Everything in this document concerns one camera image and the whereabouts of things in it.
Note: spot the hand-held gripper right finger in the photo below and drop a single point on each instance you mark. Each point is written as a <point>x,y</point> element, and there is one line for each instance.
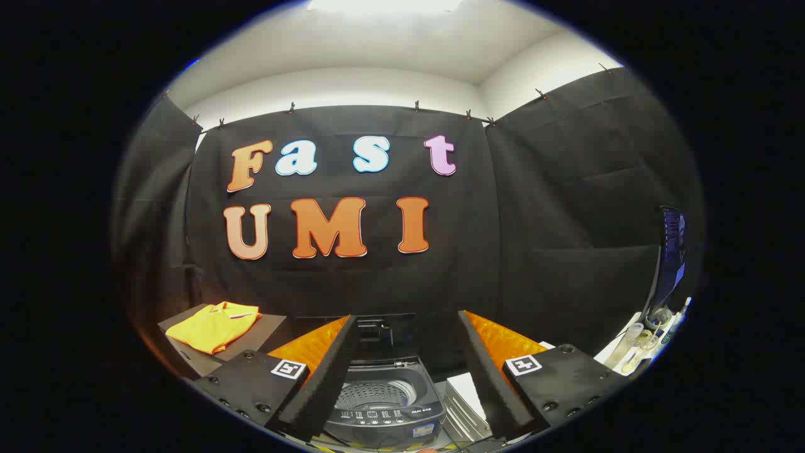
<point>490,384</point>

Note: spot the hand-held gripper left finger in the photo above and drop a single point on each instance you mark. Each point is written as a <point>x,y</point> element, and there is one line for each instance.
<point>327,377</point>

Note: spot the dark grey washing machine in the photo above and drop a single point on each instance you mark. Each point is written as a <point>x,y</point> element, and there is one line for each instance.
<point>383,421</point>

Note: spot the dark transparent washing machine lid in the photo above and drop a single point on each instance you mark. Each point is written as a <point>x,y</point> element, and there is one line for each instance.
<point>387,336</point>

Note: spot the yellow orange polo shirt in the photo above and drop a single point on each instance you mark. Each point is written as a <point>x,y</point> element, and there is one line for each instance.
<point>214,327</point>

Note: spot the white silver box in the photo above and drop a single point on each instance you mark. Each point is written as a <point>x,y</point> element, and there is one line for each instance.
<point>464,393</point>

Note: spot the grey box stand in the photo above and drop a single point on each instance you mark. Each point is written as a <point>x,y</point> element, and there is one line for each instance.
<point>267,327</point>

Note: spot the clear plastic bottle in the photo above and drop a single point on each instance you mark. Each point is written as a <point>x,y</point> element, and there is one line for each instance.
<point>626,343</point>

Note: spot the clear glass cup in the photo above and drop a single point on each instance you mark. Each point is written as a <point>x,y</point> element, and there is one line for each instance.
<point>659,318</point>

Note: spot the slim green bottle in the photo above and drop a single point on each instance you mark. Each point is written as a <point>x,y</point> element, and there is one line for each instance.
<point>676,321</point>

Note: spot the black computer monitor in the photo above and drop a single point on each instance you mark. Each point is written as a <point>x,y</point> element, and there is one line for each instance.
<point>670,251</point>

